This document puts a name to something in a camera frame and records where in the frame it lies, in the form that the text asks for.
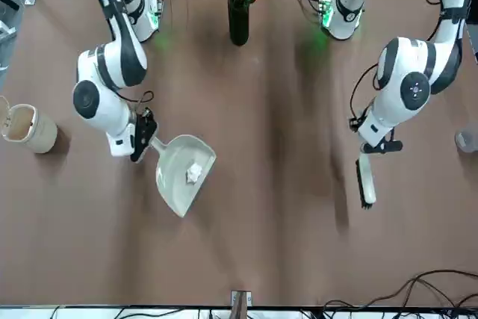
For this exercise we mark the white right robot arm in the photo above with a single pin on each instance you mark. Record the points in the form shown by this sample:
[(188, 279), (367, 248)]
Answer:
[(104, 110)]

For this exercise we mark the pale plastic dustpan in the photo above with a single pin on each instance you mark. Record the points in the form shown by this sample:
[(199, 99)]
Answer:
[(175, 184)]

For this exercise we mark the white hand brush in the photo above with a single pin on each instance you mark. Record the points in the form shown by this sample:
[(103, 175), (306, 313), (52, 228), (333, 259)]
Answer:
[(367, 181)]

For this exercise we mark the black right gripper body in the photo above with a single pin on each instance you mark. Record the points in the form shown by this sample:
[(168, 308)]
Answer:
[(143, 128)]

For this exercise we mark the black vase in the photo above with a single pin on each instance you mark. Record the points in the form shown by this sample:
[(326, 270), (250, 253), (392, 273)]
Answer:
[(239, 24)]

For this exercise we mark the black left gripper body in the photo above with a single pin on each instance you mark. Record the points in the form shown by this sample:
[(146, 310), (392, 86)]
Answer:
[(384, 146)]

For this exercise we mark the white paper ball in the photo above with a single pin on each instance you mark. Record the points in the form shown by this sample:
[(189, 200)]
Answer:
[(194, 173)]

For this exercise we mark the small cream bin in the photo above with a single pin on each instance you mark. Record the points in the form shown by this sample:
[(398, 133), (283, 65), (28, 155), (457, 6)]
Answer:
[(41, 136)]

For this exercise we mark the grey camera mount clamp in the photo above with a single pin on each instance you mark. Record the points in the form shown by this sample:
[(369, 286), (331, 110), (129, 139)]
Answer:
[(241, 304)]

